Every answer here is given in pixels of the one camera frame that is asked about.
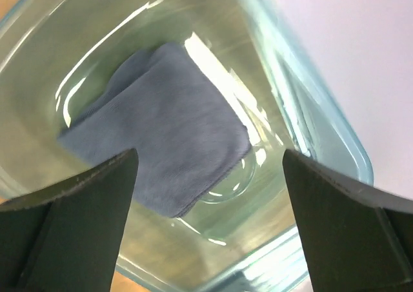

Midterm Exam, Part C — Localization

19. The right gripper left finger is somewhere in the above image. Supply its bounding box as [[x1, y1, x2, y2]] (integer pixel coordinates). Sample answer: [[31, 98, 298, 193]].
[[1, 150, 138, 291]]

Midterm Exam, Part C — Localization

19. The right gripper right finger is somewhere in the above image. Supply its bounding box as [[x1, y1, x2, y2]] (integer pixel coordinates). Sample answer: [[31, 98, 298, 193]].
[[282, 150, 412, 291]]

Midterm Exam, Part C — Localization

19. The dark blue towel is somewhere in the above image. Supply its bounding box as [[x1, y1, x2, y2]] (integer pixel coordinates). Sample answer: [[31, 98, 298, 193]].
[[58, 43, 251, 218]]

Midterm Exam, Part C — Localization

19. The clear blue plastic tray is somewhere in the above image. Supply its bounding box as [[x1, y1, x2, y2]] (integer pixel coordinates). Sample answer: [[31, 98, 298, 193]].
[[1, 0, 374, 291]]

